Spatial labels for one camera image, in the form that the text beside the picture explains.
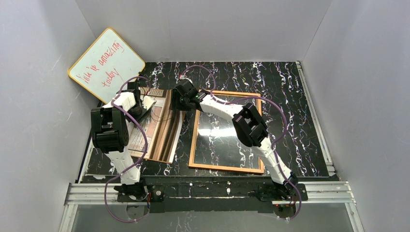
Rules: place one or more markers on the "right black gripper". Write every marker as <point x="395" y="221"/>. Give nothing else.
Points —
<point x="179" y="104"/>

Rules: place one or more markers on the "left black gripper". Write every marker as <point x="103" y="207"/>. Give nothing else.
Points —
<point x="140" y="107"/>

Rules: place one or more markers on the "printed photo of plant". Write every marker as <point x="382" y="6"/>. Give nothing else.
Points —
<point x="162" y="126"/>

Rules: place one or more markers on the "transparent acrylic sheet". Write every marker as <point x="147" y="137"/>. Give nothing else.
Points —
<point x="224" y="141"/>

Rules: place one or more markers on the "orange wooden picture frame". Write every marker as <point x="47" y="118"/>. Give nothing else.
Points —
<point x="224" y="168"/>

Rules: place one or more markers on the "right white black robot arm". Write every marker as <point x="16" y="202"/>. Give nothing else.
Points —
<point x="248" y="123"/>

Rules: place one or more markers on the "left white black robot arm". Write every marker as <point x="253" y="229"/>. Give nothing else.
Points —
<point x="111" y="129"/>

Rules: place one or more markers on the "whiteboard with red writing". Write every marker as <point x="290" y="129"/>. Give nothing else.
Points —
<point x="106" y="65"/>

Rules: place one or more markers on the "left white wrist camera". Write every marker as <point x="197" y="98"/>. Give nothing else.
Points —
<point x="148" y="102"/>

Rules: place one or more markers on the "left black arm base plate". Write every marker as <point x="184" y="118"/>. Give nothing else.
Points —
<point x="140" y="193"/>

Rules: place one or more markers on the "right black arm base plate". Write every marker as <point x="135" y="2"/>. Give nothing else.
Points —
<point x="274" y="192"/>

